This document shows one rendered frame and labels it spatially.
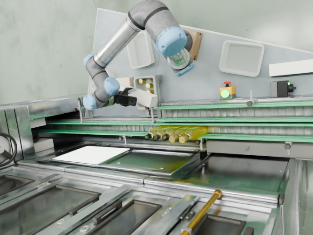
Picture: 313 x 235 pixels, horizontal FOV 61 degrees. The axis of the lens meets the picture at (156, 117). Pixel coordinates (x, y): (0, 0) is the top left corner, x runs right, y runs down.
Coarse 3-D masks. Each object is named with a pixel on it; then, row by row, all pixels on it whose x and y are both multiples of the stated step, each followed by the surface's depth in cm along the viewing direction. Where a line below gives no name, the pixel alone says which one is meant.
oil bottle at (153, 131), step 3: (159, 126) 162; (162, 126) 161; (165, 126) 161; (150, 129) 156; (153, 129) 155; (156, 129) 154; (159, 129) 155; (150, 132) 153; (153, 132) 152; (153, 135) 152; (150, 138) 154
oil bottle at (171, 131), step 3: (174, 126) 156; (177, 126) 155; (180, 126) 154; (183, 126) 155; (168, 129) 150; (171, 129) 149; (174, 129) 148; (177, 129) 150; (165, 132) 148; (168, 132) 146; (171, 132) 146; (174, 132) 146; (171, 135) 146
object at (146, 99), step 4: (124, 84) 160; (120, 88) 156; (124, 88) 154; (132, 92) 152; (136, 92) 150; (140, 92) 150; (144, 92) 152; (148, 92) 153; (132, 96) 152; (136, 96) 151; (140, 96) 149; (144, 96) 148; (148, 96) 147; (152, 96) 148; (156, 96) 150; (140, 100) 150; (144, 100) 148; (148, 100) 147; (152, 100) 147; (156, 100) 151; (144, 104) 149; (148, 104) 148; (152, 104) 149
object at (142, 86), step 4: (140, 76) 180; (144, 76) 178; (148, 76) 176; (152, 76) 174; (136, 80) 184; (148, 80) 185; (136, 84) 184; (140, 84) 187; (144, 84) 187; (136, 88) 184; (140, 88) 188; (144, 88) 188; (152, 88) 185; (136, 104) 185; (140, 104) 188; (140, 108) 184; (144, 108) 182
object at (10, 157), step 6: (0, 138) 170; (6, 138) 173; (12, 138) 172; (0, 144) 170; (6, 144) 173; (0, 150) 166; (6, 150) 173; (0, 156) 170; (6, 156) 169; (12, 156) 172; (0, 162) 170; (6, 162) 169
